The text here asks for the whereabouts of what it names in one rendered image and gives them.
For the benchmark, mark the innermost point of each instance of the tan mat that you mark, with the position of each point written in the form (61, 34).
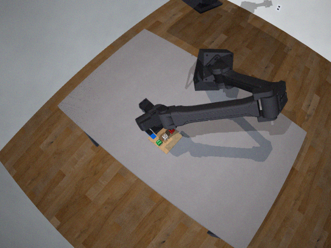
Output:
(169, 143)

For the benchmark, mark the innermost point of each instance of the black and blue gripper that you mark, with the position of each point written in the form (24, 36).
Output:
(155, 130)

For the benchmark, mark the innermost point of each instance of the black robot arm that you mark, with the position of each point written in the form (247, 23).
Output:
(272, 95)

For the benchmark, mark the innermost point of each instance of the green die with white pips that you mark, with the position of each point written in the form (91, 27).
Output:
(159, 142)

